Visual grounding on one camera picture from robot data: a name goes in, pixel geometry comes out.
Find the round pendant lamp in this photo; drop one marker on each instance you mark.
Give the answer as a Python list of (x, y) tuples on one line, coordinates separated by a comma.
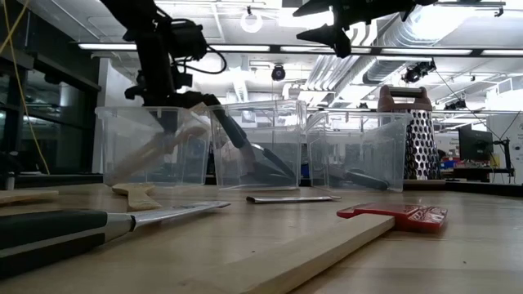
[(251, 22)]

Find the long ceiling light bar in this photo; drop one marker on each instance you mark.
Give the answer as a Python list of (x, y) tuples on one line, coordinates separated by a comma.
[(253, 47)]

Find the black ceiling spotlight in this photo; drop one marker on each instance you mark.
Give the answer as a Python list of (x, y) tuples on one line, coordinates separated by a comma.
[(414, 73), (278, 72)]

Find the black computer monitor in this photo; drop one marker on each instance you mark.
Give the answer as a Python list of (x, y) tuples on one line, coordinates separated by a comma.
[(474, 143)]

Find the metal strip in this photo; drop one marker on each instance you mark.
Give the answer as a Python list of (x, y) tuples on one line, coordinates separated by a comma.
[(290, 199)]

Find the black aluminium table frame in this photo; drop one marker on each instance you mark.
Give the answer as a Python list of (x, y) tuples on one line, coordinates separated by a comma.
[(61, 179)]

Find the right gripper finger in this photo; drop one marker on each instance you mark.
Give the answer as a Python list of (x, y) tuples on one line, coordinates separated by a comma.
[(331, 34), (318, 9)]

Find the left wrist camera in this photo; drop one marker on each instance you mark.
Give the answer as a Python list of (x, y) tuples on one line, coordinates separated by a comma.
[(188, 41)]

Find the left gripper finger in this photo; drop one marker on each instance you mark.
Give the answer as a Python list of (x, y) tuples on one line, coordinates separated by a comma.
[(167, 118), (189, 100)]

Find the clear plastic bin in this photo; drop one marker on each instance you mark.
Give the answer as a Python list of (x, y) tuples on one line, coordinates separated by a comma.
[(282, 130), (367, 147), (122, 122)]

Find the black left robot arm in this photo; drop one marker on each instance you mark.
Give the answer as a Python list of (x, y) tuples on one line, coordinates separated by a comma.
[(135, 16)]

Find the slotted wooden spoon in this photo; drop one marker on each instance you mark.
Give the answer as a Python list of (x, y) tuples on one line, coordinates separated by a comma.
[(135, 165)]

